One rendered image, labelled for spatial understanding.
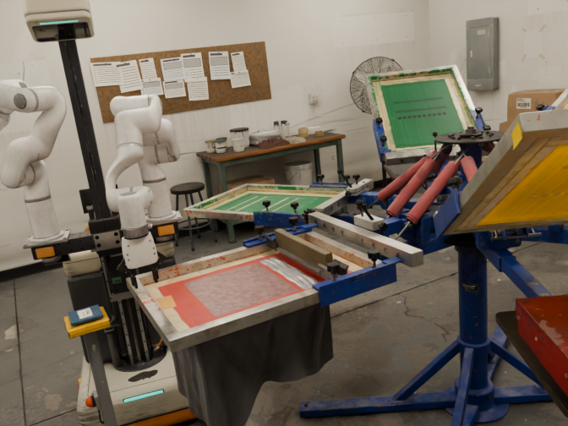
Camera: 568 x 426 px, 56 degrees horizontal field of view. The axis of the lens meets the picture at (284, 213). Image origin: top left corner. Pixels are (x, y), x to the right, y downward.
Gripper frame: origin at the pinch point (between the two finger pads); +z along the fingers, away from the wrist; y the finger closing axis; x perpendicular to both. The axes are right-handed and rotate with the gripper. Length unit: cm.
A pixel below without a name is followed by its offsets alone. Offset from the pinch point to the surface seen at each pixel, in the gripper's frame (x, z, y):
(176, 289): -13.2, 11.9, -12.2
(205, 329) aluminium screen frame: 29.4, 8.1, -8.9
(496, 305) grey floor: -63, 108, -230
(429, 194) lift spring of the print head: 8, -5, -112
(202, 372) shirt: 21.5, 25.9, -7.8
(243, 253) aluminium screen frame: -25, 10, -44
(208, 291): -3.6, 11.8, -21.0
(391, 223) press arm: 3, 4, -97
